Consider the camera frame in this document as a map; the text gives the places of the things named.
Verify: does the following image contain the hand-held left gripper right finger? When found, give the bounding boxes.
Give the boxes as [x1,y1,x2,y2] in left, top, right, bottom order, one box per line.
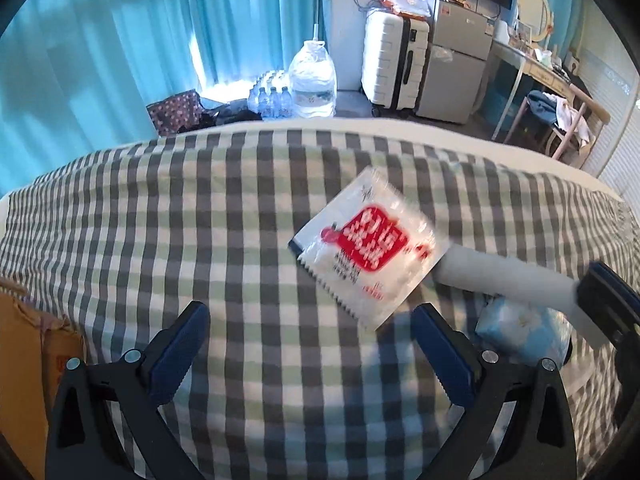
[411,303,579,480]

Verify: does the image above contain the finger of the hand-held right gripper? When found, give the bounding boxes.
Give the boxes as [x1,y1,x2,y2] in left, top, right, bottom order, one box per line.
[575,260,640,347]

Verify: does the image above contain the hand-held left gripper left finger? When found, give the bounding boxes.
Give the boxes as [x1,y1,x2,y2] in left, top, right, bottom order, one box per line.
[45,301,212,480]

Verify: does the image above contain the white lint roller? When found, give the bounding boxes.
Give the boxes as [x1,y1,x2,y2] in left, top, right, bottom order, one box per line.
[434,250,617,351]

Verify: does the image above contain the red and white packet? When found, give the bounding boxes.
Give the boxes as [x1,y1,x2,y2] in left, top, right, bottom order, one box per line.
[287,165,442,333]

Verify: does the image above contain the brown cardboard box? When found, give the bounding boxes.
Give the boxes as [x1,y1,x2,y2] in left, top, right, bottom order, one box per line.
[0,277,87,413]

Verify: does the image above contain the light blue tissue pack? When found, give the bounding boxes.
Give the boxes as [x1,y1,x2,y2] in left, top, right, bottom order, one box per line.
[474,295,573,368]

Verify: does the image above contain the checked grey white blanket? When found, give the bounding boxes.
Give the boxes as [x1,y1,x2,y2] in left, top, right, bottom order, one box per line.
[0,129,636,480]

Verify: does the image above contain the wooden chair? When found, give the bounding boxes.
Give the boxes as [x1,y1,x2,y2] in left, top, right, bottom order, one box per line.
[500,82,612,163]

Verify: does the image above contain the clothes on chair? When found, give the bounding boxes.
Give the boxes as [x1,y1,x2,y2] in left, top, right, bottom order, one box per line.
[526,90,593,143]

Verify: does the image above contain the wooden dressing desk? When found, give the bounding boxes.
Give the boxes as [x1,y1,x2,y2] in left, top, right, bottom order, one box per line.
[487,37,612,143]

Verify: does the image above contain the patterned fabric bag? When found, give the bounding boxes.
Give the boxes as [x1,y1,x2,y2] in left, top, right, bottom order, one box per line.
[146,89,207,136]

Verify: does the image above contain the dark clothes pile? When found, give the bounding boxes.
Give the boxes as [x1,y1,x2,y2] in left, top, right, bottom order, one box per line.
[197,99,263,128]

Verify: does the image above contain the grey mini fridge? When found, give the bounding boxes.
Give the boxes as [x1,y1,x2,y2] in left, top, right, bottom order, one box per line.
[414,0,495,125]

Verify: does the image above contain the pack of small water bottles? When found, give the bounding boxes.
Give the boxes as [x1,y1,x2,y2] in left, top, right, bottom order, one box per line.
[247,70,296,120]

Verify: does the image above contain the oval white mirror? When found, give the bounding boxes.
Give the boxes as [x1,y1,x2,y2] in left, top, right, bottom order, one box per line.
[516,0,553,45]

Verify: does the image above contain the white suitcase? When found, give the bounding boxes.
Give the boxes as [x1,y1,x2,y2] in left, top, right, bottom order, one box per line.
[361,8,431,116]

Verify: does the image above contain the large clear water jug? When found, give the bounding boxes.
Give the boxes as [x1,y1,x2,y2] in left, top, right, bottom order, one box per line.
[288,40,337,118]

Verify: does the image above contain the blue curtain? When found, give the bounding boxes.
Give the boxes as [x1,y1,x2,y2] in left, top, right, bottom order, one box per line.
[0,0,333,181]

